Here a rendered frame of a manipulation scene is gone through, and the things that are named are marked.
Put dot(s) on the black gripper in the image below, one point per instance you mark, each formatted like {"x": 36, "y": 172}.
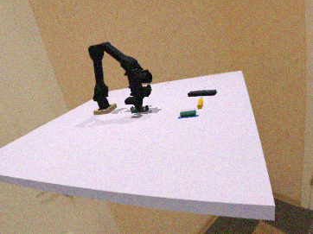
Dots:
{"x": 136, "y": 100}

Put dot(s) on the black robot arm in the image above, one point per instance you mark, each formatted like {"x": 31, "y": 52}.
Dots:
{"x": 138, "y": 75}

